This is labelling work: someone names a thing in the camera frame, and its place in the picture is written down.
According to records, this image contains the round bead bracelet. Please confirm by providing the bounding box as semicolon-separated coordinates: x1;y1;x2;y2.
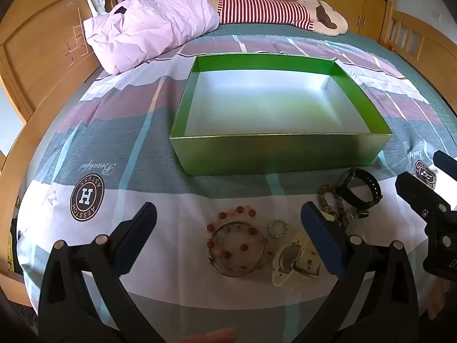
206;205;259;261

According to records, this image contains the black wrist watch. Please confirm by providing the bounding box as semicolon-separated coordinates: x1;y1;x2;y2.
336;167;382;210

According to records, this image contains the green cardboard box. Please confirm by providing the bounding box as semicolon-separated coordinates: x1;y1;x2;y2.
169;53;393;176

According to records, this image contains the cream wrist watch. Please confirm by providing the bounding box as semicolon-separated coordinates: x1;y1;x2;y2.
271;230;322;286

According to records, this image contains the person's right hand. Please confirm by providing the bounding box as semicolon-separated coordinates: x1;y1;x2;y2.
426;278;455;323

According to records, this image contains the brown wooden bead bracelet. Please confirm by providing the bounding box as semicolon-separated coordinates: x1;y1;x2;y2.
319;184;347;227

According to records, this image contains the person's left hand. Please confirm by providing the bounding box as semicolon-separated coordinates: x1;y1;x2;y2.
178;326;237;343

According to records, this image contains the wooden bed footboard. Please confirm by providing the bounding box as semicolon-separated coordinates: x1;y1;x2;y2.
380;0;457;75

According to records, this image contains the wooden bed headboard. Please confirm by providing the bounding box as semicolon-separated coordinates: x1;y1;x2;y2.
0;0;118;125

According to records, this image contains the small rhinestone ring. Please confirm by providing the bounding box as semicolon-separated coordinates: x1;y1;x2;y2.
268;219;288;238

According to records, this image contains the striped plush toy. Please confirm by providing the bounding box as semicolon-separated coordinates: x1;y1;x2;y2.
205;0;348;36

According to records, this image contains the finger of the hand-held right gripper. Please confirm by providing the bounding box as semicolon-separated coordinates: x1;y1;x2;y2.
395;171;452;230
433;151;457;212

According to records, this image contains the metal bangle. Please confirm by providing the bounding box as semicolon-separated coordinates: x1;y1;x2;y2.
209;222;269;278

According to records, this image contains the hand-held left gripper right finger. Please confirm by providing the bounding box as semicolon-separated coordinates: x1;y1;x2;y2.
296;202;429;343

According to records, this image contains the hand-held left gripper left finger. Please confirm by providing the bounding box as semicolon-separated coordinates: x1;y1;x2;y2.
37;202;158;343

